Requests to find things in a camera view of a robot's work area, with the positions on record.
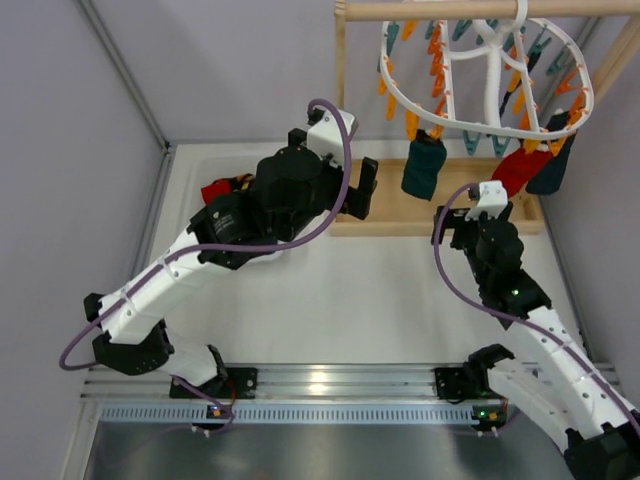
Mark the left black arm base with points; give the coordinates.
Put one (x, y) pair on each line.
(241, 383)

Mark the red christmas sock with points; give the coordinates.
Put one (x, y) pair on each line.
(519, 167)

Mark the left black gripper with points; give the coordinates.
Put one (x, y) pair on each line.
(361, 187)

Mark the white round clip hanger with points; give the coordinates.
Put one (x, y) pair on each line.
(500, 43)

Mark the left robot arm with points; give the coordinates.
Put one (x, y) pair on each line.
(251, 218)

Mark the red sock in basket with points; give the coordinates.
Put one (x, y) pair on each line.
(216, 189)

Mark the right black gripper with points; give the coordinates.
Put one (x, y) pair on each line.
(451, 226)

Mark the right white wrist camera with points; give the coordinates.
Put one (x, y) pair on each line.
(490, 200)

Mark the aluminium mounting rail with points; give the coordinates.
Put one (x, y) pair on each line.
(401, 394)

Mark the dark green sock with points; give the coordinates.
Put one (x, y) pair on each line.
(426, 158)

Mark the brown striped sock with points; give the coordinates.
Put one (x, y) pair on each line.
(244, 182)

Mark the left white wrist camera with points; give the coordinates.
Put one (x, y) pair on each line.
(323, 136)

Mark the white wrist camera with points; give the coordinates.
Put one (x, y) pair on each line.
(490, 200)
(323, 136)

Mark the white plastic basket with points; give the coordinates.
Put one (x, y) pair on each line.
(204, 172)

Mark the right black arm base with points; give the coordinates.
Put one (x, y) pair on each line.
(458, 384)

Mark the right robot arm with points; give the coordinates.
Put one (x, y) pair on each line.
(540, 368)

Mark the dark navy sock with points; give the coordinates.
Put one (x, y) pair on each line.
(549, 179)

